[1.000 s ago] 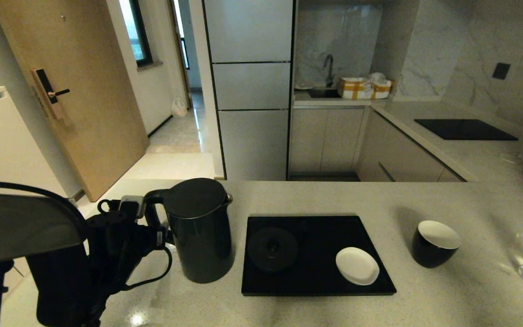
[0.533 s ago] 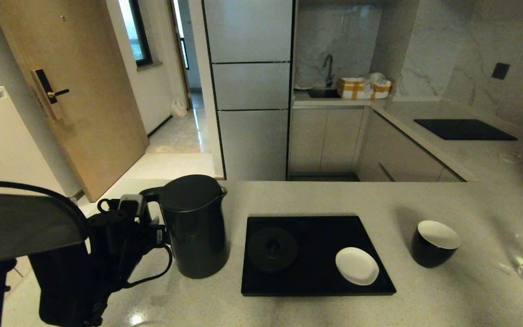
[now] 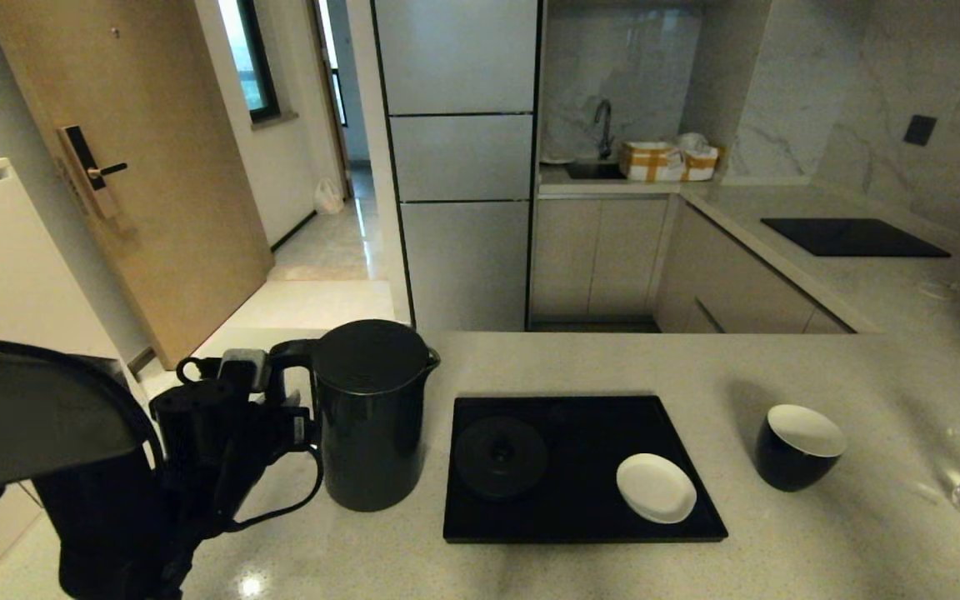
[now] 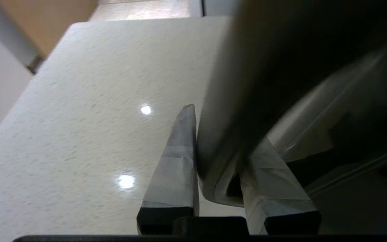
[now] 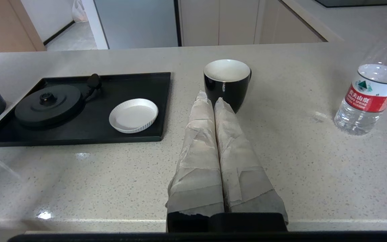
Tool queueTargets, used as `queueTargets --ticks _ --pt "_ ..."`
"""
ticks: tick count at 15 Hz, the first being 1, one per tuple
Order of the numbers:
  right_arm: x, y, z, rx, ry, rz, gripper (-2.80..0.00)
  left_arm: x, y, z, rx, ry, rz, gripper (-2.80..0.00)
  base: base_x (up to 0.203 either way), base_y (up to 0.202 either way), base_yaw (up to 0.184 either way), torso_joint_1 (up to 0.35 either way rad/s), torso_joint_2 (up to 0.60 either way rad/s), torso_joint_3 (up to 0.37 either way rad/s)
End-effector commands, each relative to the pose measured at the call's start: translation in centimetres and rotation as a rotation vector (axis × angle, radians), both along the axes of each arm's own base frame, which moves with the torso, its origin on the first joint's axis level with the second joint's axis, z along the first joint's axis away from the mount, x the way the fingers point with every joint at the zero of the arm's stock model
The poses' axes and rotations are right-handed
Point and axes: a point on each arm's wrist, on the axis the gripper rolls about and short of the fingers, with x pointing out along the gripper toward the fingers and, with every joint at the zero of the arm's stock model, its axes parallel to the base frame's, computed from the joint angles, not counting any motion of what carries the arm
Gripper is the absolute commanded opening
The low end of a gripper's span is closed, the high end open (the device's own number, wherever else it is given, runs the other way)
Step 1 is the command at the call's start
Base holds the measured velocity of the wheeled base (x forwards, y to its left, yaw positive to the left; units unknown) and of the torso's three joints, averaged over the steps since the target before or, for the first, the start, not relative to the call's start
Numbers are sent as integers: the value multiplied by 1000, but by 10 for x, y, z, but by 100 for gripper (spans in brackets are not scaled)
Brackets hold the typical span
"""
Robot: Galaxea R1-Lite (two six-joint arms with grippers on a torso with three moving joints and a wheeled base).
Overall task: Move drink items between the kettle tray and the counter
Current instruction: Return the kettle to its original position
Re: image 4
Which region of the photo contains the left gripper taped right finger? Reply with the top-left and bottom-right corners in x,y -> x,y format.
240,137 -> 322,235

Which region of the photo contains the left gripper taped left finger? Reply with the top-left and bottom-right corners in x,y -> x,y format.
136,104 -> 200,235

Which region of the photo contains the black electric kettle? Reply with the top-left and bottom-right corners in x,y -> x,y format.
196,0 -> 387,206

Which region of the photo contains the light wooden door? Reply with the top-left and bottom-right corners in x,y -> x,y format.
0,0 -> 98,58

